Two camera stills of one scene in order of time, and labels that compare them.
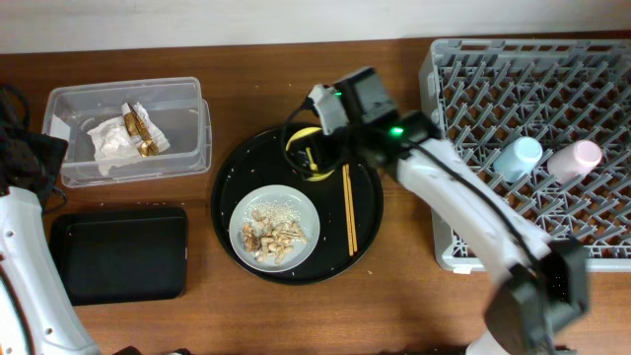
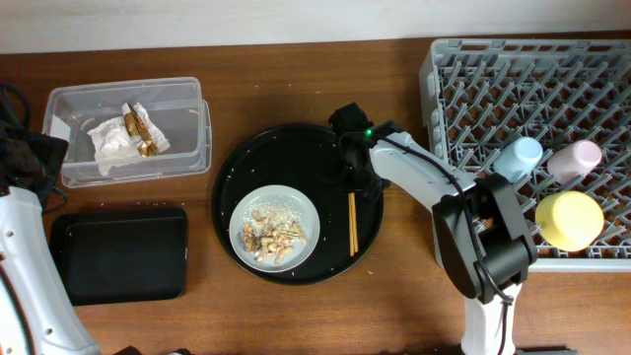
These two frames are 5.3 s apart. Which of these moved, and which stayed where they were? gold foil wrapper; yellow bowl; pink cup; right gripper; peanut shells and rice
Moved: right gripper; yellow bowl
Stayed: peanut shells and rice; pink cup; gold foil wrapper
